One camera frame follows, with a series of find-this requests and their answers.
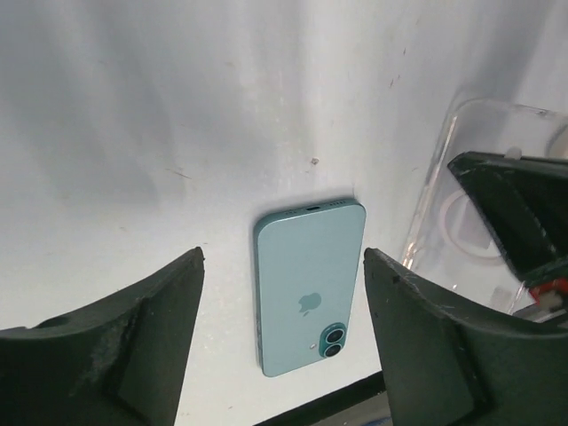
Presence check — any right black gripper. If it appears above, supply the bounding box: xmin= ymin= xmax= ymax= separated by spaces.
xmin=447 ymin=152 xmax=567 ymax=324

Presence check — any clear magnetic phone case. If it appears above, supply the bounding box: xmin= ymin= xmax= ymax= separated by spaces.
xmin=402 ymin=99 xmax=567 ymax=323

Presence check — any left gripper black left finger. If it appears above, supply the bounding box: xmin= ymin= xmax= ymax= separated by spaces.
xmin=1 ymin=248 xmax=205 ymax=425

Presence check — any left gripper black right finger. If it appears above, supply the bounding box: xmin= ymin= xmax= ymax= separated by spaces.
xmin=364 ymin=248 xmax=567 ymax=425

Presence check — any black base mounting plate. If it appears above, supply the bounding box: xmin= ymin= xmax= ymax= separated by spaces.
xmin=259 ymin=372 xmax=386 ymax=426

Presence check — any phone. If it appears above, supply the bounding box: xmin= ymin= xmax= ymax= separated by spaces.
xmin=253 ymin=198 xmax=367 ymax=377

